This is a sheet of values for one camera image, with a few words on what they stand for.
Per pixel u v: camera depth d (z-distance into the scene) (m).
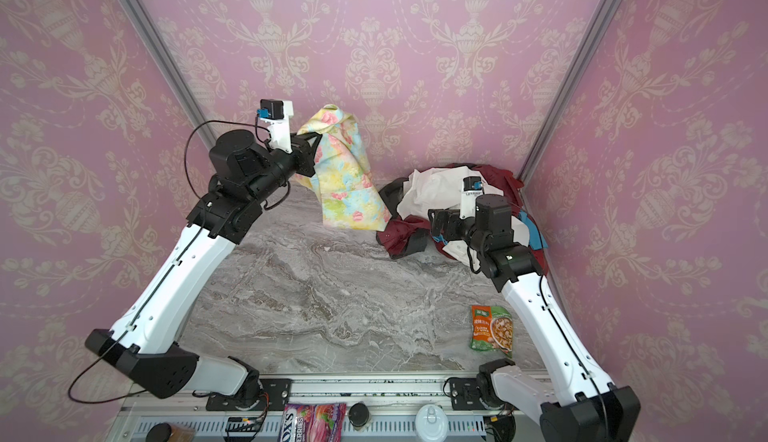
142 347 0.39
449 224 0.65
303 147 0.54
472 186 0.62
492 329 0.83
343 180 0.69
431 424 0.67
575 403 0.37
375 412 0.73
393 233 0.97
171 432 0.63
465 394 0.73
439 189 1.03
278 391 0.75
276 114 0.49
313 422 0.68
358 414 0.63
